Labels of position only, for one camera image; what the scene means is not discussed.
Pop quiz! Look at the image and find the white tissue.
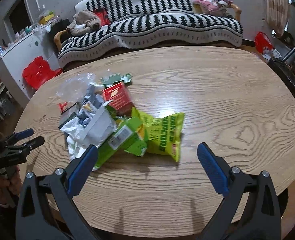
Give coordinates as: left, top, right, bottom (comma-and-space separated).
60, 116, 89, 160

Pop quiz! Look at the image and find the clear plastic bag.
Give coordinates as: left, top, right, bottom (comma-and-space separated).
56, 73, 105, 102

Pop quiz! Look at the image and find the green white torn carton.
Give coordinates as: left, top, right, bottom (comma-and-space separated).
80, 105, 147, 171

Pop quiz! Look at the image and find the silver pill blister pack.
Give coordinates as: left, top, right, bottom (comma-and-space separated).
83, 83, 105, 109

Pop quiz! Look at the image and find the green toy car shell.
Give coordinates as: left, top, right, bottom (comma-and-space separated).
101, 73, 132, 88

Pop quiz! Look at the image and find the red cigarette box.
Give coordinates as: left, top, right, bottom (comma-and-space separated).
102, 82, 134, 116

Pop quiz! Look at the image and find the green popcorn snack bag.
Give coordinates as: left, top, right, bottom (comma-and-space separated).
131, 107, 185, 162

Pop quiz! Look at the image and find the blue white wrapper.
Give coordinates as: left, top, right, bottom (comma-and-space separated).
77, 101, 98, 128

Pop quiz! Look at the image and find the person's left hand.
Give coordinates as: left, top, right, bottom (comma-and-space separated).
0, 165, 22, 206

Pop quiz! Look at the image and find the red bear plastic chair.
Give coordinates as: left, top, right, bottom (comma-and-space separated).
22, 56, 63, 90

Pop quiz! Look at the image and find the white cabinet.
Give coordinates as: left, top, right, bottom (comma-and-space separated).
0, 27, 59, 108

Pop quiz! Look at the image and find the yellow box on cabinet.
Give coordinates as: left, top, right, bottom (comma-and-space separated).
38, 14, 55, 25

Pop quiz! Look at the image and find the beige clothing pile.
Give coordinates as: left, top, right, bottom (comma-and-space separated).
66, 10, 101, 36

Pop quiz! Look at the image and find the red backpack on sofa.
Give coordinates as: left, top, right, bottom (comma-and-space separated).
92, 8, 110, 26

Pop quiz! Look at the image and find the red bag on floor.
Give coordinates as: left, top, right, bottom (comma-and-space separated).
254, 31, 274, 54

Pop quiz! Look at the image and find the black white striped sofa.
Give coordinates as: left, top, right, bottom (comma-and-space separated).
58, 0, 243, 68

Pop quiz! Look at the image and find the pink cartoon pillow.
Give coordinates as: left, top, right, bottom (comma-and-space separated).
191, 0, 233, 16

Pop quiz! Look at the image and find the striped beige curtain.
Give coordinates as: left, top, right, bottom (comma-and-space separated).
266, 0, 289, 37

